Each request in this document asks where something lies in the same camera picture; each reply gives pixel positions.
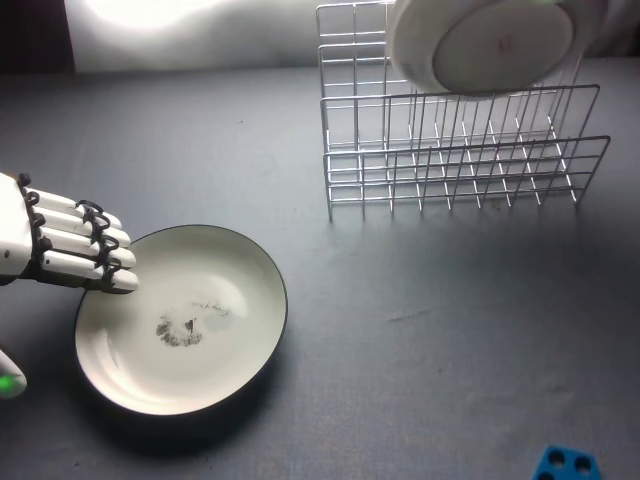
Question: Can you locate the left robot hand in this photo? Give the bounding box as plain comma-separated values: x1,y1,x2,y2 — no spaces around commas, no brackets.
0,171,141,401

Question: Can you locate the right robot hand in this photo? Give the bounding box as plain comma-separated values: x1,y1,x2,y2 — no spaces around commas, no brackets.
537,0,614,51

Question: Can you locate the white round plate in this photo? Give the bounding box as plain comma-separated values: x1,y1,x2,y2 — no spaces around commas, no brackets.
388,0,592,103

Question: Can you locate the white plate with dark rim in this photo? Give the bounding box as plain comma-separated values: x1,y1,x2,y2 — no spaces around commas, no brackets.
73,223,290,419

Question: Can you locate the white backdrop sheet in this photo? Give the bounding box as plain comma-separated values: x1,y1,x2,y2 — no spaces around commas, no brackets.
67,0,640,76

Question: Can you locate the grey table cloth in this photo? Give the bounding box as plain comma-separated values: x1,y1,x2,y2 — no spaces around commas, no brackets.
0,54,640,480

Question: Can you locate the blue perforated block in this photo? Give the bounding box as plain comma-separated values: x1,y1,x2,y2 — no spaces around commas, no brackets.
530,430,604,480

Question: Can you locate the silver wire dish rack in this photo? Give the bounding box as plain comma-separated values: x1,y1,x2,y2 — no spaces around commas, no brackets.
314,0,612,222

